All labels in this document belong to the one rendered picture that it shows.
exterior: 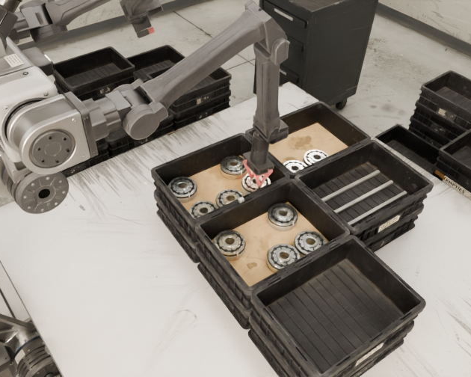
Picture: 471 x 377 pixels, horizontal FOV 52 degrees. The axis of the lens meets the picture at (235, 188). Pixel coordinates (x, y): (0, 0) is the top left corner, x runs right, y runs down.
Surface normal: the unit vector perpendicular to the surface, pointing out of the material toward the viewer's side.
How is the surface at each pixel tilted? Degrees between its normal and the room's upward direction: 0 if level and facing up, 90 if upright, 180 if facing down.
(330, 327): 0
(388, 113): 0
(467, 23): 90
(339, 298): 0
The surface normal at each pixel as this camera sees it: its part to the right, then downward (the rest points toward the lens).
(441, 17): -0.79, 0.42
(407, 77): 0.04, -0.71
